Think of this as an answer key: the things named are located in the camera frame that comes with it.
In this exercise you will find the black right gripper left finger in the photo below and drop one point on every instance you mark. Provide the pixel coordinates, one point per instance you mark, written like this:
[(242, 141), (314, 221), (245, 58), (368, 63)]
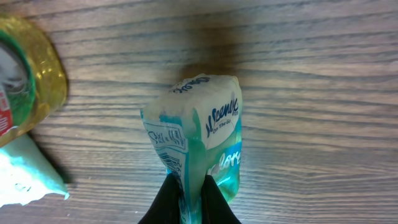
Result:
[(165, 207)]

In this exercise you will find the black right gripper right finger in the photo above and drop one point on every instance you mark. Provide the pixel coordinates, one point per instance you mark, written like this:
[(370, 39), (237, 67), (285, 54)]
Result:
[(214, 208)]

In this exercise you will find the small teal tissue pack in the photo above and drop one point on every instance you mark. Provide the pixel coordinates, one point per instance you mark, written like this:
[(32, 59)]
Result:
[(195, 128)]

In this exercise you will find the teal snack packet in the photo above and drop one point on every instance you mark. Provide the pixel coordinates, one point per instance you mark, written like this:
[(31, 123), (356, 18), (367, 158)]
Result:
[(26, 175)]

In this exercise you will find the yellow liquid bottle silver cap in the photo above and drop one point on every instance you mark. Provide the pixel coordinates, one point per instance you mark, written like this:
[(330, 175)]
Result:
[(33, 81)]

